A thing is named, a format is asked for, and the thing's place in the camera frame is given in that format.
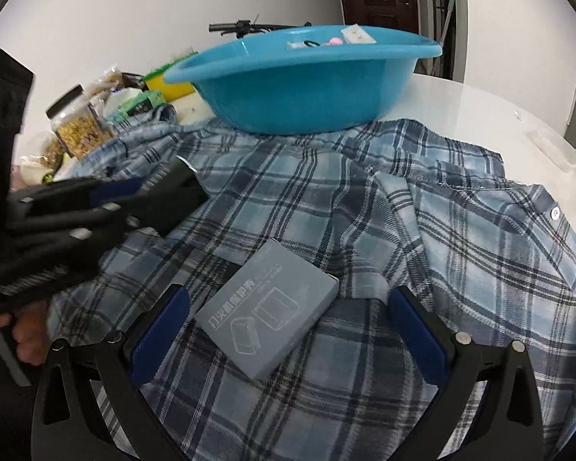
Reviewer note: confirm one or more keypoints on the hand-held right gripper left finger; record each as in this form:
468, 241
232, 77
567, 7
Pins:
161, 336

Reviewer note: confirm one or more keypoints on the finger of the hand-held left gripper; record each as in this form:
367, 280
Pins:
110, 193
101, 233

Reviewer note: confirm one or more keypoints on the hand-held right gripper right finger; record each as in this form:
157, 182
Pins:
417, 336

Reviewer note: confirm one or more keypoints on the grey box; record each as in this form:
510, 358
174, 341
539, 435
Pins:
269, 307

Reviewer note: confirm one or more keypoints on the blue plastic basin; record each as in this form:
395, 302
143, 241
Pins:
297, 91

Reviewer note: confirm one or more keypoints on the person's left hand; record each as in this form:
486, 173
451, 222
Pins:
26, 341

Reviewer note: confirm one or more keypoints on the clear snack bag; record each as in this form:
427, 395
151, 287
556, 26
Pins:
53, 151

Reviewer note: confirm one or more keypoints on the clear cereal jar black lid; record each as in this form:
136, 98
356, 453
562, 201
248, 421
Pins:
79, 125

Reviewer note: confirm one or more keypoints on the green tissue pack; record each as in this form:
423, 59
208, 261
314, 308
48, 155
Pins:
134, 103

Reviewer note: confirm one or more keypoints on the yellow container with green lid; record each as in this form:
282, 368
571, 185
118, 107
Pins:
170, 81

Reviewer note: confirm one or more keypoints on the blue plaid shirt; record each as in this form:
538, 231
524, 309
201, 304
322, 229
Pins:
345, 230

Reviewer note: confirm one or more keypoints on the clear plastic container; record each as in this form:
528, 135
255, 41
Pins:
554, 149

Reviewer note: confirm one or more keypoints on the mop pole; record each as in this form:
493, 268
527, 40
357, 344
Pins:
449, 29

